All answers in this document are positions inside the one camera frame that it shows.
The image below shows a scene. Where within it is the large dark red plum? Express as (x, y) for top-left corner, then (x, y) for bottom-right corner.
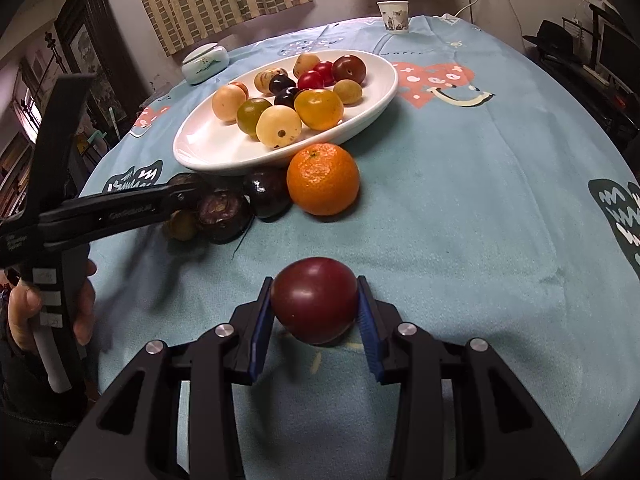
(270, 257), (360, 346)

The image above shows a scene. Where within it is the black computer desk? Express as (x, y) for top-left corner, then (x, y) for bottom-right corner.
(560, 5), (640, 143)

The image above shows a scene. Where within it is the white oval plate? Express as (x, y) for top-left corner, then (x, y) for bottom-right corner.
(172, 49), (399, 177)

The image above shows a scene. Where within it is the purple red plum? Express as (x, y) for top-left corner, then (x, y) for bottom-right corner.
(331, 54), (367, 85)

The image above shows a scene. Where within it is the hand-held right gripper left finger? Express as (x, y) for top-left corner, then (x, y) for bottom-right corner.
(52, 276), (275, 480)

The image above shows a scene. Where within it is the pale yellow round fruit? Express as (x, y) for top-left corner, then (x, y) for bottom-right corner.
(255, 105), (303, 150)

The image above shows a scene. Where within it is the large orange mandarin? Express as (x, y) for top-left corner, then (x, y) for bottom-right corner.
(286, 143), (361, 217)

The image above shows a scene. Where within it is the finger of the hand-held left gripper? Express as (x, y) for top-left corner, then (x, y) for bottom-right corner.
(160, 180), (213, 211)

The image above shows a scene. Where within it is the pale green lidded ceramic jar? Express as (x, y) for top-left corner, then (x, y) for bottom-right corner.
(181, 44), (230, 85)

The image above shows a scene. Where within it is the white printed paper cup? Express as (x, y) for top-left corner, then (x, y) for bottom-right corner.
(377, 0), (411, 35)

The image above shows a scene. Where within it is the wide striped brown curtain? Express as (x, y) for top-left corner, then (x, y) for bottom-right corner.
(127, 0), (313, 57)

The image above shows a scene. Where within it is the light blue printed tablecloth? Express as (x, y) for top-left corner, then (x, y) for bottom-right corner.
(80, 15), (640, 480)

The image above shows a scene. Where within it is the black hat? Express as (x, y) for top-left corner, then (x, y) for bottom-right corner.
(522, 20), (586, 58)

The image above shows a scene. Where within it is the yellow orange citrus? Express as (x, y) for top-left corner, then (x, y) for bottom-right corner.
(294, 88), (345, 131)

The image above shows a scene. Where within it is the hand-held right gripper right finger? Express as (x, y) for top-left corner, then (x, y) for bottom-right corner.
(356, 275), (583, 480)

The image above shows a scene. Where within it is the small yellow longan fruit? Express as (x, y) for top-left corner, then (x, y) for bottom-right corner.
(332, 79), (363, 106)
(165, 210), (199, 242)

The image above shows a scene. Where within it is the greenish yellow citrus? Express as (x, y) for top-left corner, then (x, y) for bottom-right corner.
(236, 98), (273, 136)

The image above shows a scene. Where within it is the dark purple round fruit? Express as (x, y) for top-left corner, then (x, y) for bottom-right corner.
(243, 166), (293, 221)

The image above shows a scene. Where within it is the striped tan melon fruit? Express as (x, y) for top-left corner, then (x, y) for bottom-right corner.
(254, 68), (289, 95)

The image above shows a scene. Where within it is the small dark purple plum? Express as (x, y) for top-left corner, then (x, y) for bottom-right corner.
(273, 87), (301, 109)
(268, 73), (297, 95)

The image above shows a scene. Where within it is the computer monitor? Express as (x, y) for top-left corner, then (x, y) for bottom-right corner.
(597, 20), (640, 81)

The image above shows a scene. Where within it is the tan round fruit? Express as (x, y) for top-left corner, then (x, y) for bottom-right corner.
(293, 53), (321, 75)

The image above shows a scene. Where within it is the white power cable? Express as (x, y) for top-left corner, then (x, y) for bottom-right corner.
(440, 0), (488, 25)

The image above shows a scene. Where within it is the person's left hand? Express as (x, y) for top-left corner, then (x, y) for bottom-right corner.
(0, 259), (98, 353)

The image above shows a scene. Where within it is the large tan passion fruit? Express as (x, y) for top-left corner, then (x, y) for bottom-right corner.
(212, 84), (248, 122)

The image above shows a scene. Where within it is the dark brown mangosteen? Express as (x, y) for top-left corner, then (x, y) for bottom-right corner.
(195, 189), (253, 245)

